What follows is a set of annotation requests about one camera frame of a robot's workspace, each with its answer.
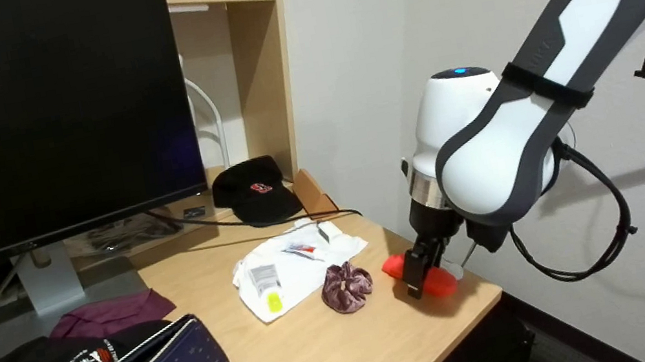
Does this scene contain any black cable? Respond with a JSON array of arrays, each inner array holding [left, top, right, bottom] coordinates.
[[144, 175, 363, 252]]

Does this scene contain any black bag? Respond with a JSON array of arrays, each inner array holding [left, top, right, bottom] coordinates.
[[419, 302, 541, 362]]

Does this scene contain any white tube with yellow cap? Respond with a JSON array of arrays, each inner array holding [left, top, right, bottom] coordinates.
[[248, 262, 288, 317]]

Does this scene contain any orange object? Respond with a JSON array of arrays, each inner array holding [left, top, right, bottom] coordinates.
[[380, 244, 461, 307]]

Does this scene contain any maroon cloth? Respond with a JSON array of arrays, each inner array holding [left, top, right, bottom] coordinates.
[[44, 285, 180, 348]]

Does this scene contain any white cloth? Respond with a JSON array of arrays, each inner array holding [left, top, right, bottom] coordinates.
[[224, 208, 379, 328]]

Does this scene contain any black cap with red logo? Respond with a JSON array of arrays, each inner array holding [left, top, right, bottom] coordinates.
[[207, 151, 307, 234]]

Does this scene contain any black computer monitor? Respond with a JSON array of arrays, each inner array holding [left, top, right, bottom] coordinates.
[[0, 0, 232, 362]]

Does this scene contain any mauve velvet scrunchie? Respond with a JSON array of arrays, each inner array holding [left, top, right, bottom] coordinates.
[[317, 258, 378, 318]]

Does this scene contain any red and blue tube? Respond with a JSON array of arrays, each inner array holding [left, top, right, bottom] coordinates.
[[282, 239, 324, 267]]

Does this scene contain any wooden shelf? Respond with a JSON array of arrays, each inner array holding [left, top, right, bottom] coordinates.
[[164, 0, 318, 197]]

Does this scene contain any white cable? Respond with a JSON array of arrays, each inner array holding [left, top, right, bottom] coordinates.
[[180, 49, 232, 173]]

